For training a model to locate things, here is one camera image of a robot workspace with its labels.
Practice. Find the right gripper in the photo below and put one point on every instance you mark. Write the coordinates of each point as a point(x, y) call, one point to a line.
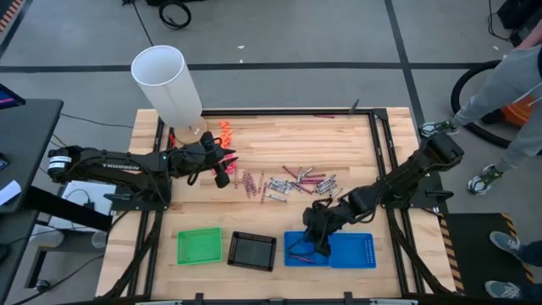
point(322, 222)

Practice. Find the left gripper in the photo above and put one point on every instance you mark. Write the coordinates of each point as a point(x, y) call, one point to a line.
point(203, 159)

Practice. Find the pink crayon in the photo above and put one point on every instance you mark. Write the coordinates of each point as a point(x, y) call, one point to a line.
point(261, 182)
point(236, 178)
point(253, 183)
point(249, 184)
point(245, 184)
point(264, 193)

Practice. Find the blue plastic basket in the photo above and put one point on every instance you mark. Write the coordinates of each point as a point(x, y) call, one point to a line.
point(292, 239)
point(353, 251)

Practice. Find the magenta crayon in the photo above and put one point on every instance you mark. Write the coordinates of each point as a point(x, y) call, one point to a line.
point(312, 183)
point(290, 171)
point(316, 175)
point(301, 258)
point(312, 180)
point(324, 116)
point(305, 188)

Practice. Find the light grey crayon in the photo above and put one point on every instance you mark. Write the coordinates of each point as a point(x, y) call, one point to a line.
point(276, 197)
point(280, 180)
point(279, 190)
point(278, 185)

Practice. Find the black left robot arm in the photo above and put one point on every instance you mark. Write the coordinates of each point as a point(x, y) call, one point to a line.
point(127, 167)

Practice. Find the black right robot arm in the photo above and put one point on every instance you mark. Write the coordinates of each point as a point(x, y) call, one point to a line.
point(406, 178)

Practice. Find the round wooden lamp base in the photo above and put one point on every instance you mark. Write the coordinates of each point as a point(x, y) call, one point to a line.
point(197, 134)

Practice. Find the black plastic basket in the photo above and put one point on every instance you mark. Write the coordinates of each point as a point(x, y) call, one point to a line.
point(252, 253)

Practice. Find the white cylindrical lamp shade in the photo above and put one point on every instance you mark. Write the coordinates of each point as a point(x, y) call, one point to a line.
point(169, 89)

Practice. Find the green plastic basket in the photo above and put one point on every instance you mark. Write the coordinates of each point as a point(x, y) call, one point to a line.
point(199, 247)

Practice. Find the white flat box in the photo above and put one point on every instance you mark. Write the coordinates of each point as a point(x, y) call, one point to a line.
point(99, 192)

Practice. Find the small black adapter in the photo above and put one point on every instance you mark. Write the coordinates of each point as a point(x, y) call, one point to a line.
point(90, 206)

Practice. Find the person's shoe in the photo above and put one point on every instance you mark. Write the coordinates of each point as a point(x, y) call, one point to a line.
point(503, 290)
point(484, 179)
point(438, 127)
point(506, 242)

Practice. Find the clear plastic cup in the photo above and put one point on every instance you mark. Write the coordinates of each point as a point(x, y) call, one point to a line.
point(98, 239)

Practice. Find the black mat yellow stripes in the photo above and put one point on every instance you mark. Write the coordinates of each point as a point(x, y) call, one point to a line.
point(478, 254)

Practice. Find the black box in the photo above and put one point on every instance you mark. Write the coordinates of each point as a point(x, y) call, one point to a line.
point(173, 1)

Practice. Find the black desk beam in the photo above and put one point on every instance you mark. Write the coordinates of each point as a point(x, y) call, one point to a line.
point(68, 208)

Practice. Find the black desk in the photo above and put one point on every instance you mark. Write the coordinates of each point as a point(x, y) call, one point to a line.
point(29, 140)

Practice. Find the person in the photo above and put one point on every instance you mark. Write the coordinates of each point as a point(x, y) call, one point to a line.
point(531, 253)
point(504, 80)

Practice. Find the white paper sheet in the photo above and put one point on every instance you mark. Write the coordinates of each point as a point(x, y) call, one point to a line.
point(7, 192)

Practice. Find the orange vacuum cleaner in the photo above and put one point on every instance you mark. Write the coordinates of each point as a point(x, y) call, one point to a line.
point(518, 112)

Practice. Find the small black desk device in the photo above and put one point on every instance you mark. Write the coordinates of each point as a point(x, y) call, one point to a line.
point(2, 162)

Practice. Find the dark monitor screen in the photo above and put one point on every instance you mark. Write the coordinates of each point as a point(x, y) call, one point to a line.
point(7, 98)

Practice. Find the orange black hazard tape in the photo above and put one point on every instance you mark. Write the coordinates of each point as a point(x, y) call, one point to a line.
point(9, 14)

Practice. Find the black metal table frame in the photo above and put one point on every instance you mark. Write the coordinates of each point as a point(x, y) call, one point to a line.
point(288, 112)

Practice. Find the silver aluminium rail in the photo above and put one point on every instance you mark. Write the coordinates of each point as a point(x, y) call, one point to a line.
point(394, 302)
point(158, 302)

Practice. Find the black frame clamp lever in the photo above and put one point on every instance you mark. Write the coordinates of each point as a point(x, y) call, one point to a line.
point(354, 107)

